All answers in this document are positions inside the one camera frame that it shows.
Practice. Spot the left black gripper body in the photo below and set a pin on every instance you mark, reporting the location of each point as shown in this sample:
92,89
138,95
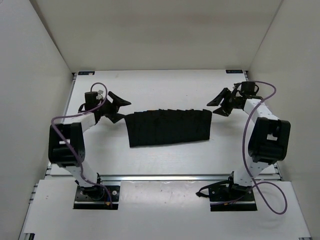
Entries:
108,108

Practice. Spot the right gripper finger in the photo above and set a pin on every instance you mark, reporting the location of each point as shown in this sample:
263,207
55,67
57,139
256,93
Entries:
224,111
225,93

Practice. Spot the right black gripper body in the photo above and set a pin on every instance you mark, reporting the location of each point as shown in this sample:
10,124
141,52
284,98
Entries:
231,102

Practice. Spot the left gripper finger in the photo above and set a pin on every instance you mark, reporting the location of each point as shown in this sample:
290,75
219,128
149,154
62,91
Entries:
118,101
115,117

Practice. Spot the black pleated skirt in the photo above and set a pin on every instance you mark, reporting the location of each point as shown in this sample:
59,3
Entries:
167,127

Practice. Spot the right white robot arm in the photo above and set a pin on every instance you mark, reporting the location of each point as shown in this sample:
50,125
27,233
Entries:
269,138

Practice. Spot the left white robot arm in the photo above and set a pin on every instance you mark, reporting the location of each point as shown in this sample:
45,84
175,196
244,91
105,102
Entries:
66,147

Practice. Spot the right blue corner label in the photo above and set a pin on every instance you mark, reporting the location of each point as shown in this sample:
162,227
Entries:
234,71

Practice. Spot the blue corner label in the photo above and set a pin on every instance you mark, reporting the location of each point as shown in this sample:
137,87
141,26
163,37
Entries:
234,71
86,73

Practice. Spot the left blue corner label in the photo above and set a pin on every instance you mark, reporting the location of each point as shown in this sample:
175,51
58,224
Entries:
86,73

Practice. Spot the aluminium front rail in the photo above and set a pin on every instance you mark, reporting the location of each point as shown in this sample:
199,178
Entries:
165,178

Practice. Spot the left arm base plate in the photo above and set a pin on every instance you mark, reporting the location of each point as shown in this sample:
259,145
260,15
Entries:
93,198

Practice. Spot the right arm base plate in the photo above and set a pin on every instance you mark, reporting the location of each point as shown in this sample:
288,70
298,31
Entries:
223,198

